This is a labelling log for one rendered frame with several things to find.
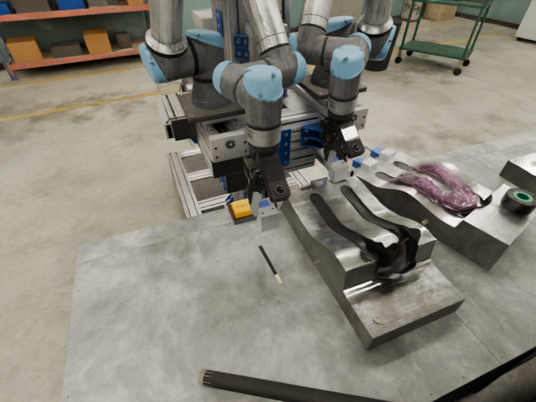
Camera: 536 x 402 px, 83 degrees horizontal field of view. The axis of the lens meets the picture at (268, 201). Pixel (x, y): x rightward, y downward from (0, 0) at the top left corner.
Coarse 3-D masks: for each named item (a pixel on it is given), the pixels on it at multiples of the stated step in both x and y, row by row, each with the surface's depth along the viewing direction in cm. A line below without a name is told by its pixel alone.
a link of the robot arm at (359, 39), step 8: (328, 40) 78; (336, 40) 78; (344, 40) 78; (352, 40) 77; (360, 40) 77; (368, 40) 79; (328, 48) 78; (336, 48) 78; (368, 48) 78; (328, 56) 79; (368, 56) 79; (328, 64) 81
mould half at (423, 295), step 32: (320, 192) 95; (320, 224) 85; (352, 224) 85; (416, 224) 79; (320, 256) 80; (352, 256) 70; (416, 256) 76; (352, 288) 72; (384, 288) 73; (416, 288) 73; (448, 288) 73; (352, 320) 71; (384, 320) 67; (416, 320) 67
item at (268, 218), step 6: (264, 204) 83; (258, 210) 79; (264, 210) 79; (270, 210) 79; (276, 210) 79; (258, 216) 79; (264, 216) 77; (270, 216) 78; (276, 216) 79; (258, 222) 80; (264, 222) 78; (270, 222) 79; (276, 222) 80; (264, 228) 80; (270, 228) 81
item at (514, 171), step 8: (512, 160) 112; (520, 160) 112; (528, 160) 112; (504, 168) 114; (512, 168) 111; (520, 168) 109; (528, 168) 108; (504, 176) 115; (512, 176) 112; (520, 176) 109; (528, 176) 107; (520, 184) 110; (528, 184) 108
